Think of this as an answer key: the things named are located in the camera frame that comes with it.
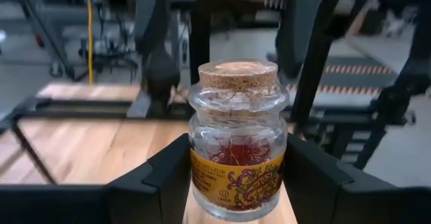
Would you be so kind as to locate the hazard-striped floor ramp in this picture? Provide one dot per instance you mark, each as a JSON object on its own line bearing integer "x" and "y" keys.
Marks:
{"x": 353, "y": 76}

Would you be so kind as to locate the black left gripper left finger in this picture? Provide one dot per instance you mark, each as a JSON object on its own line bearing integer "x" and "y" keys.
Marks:
{"x": 134, "y": 200}

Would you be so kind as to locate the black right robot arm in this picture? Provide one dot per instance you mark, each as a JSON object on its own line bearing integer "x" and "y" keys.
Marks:
{"x": 158, "y": 72}

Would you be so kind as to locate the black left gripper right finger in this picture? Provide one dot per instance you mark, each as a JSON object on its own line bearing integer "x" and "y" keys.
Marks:
{"x": 353, "y": 200}

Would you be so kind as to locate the saffron glass jar cork lid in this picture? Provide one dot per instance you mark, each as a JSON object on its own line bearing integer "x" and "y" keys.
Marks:
{"x": 237, "y": 133}

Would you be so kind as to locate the black aluminium rig frame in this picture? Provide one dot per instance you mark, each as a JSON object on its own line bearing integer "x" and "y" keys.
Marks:
{"x": 199, "y": 32}

